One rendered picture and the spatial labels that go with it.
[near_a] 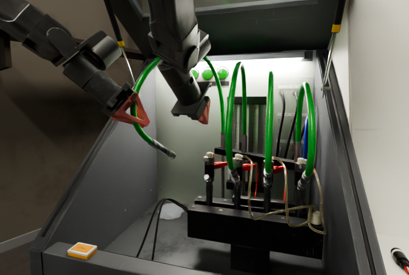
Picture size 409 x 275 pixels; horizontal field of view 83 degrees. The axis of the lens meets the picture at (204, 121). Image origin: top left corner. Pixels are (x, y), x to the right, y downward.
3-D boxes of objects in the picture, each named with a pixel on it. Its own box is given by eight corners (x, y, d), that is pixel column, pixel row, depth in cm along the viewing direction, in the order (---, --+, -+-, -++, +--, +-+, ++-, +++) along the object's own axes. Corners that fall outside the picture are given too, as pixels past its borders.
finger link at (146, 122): (151, 116, 60) (122, 92, 57) (160, 112, 54) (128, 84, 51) (134, 137, 57) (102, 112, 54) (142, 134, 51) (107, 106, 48)
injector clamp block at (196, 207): (187, 260, 65) (187, 208, 63) (198, 240, 74) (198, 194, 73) (321, 287, 56) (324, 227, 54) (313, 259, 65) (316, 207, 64)
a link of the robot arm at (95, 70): (57, 73, 50) (58, 62, 45) (80, 55, 53) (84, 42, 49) (84, 95, 52) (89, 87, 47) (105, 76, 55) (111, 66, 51)
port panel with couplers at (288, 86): (272, 162, 85) (275, 76, 82) (272, 159, 88) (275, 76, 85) (311, 164, 81) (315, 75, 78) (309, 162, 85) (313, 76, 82)
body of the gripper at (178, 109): (212, 87, 56) (201, 62, 51) (196, 119, 51) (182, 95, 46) (190, 87, 60) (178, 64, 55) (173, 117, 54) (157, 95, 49)
